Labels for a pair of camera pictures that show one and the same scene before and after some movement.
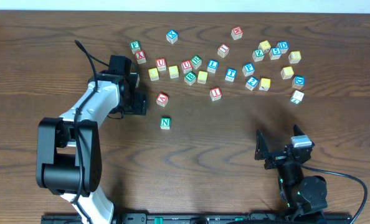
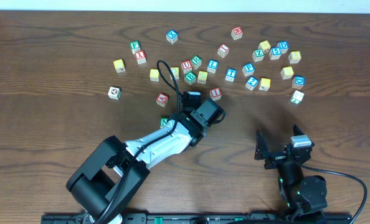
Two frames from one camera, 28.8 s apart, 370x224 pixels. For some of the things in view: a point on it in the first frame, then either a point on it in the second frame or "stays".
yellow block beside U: (154, 74) stays
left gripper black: (140, 104) -> (189, 101)
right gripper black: (278, 157) stays
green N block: (165, 122) stays
